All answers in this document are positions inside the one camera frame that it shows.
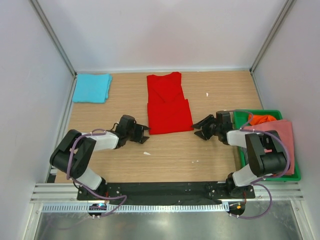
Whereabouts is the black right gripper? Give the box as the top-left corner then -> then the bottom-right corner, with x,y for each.
191,114 -> 221,141

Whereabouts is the red t-shirt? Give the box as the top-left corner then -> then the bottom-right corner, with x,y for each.
146,72 -> 193,135

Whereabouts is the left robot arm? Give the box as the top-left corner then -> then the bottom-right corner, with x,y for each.
49,115 -> 150,200

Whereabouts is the orange t-shirt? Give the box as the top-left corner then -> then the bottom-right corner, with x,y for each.
248,114 -> 277,126

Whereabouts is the folded light blue t-shirt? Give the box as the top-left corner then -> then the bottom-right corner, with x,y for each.
72,73 -> 113,104

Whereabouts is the pink t-shirt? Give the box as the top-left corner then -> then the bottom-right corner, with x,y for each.
245,119 -> 295,176

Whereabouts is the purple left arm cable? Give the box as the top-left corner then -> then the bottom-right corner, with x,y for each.
66,128 -> 128,218

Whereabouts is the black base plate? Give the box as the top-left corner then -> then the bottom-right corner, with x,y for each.
77,181 -> 256,205

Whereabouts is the white slotted cable duct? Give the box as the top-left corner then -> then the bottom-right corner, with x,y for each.
42,202 -> 229,213

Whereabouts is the right aluminium frame post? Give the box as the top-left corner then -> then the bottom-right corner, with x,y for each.
249,0 -> 296,75

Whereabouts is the aluminium frame post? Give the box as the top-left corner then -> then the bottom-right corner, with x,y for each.
249,0 -> 296,75
29,0 -> 77,78

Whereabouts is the left aluminium frame post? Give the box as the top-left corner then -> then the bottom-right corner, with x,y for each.
29,0 -> 77,78

